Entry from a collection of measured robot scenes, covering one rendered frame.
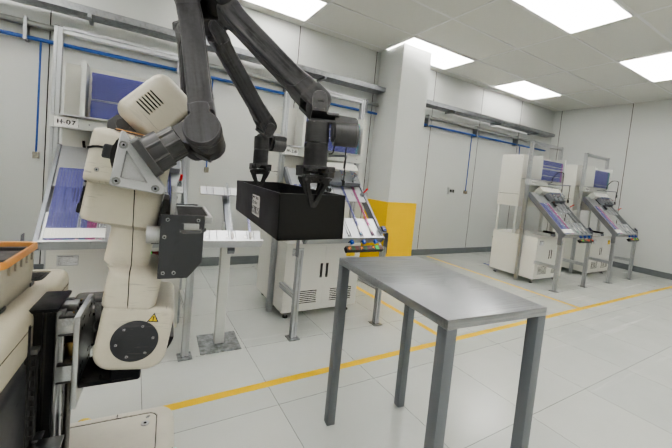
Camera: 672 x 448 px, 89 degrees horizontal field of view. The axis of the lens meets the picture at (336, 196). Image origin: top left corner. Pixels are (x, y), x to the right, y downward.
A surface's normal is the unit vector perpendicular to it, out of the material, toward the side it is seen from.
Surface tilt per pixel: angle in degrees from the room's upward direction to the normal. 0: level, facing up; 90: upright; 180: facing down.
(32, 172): 90
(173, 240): 90
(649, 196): 90
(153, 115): 90
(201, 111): 70
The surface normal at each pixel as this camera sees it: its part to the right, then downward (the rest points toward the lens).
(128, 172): 0.43, 0.09
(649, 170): -0.86, -0.05
